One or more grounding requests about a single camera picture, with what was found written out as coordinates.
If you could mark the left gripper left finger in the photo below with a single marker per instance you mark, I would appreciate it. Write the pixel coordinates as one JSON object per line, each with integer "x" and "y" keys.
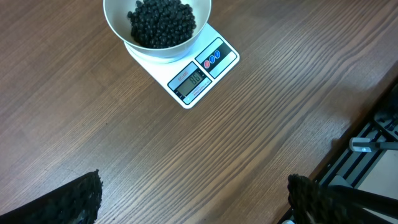
{"x": 75, "y": 202}

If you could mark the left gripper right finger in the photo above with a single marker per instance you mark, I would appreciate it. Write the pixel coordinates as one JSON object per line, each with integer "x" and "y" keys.
{"x": 313, "y": 203}

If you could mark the white digital kitchen scale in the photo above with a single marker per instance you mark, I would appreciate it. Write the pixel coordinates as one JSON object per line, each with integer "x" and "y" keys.
{"x": 189, "y": 77}

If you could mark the black beans in bowl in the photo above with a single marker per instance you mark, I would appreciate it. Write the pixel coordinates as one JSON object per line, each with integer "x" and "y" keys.
{"x": 160, "y": 24}

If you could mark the white ceramic bowl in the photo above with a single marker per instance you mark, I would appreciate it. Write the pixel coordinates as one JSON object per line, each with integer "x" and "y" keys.
{"x": 115, "y": 12}

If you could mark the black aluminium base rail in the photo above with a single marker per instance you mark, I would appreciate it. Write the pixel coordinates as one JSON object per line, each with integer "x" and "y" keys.
{"x": 368, "y": 160}

